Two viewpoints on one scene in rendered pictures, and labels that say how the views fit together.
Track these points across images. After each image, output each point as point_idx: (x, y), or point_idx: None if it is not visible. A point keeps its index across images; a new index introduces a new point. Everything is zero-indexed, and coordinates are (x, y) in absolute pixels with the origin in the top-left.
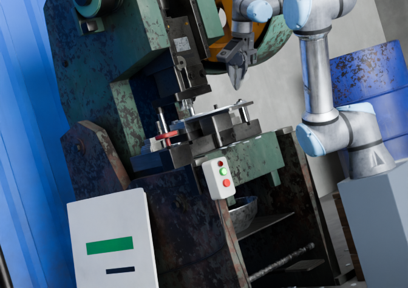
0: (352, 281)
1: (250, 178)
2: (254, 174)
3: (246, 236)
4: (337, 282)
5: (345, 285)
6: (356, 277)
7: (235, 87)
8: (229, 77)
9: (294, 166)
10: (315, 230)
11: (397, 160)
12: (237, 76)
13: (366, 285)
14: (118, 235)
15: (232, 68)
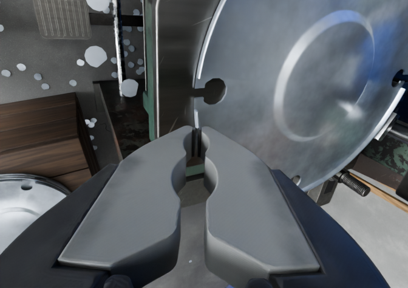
0: (85, 92)
1: (146, 34)
2: (149, 53)
3: None
4: (95, 82)
5: (84, 80)
6: (91, 104)
7: (195, 127)
8: (258, 161)
9: (134, 145)
10: (113, 102)
11: None
12: (159, 174)
13: (51, 81)
14: None
15: (238, 242)
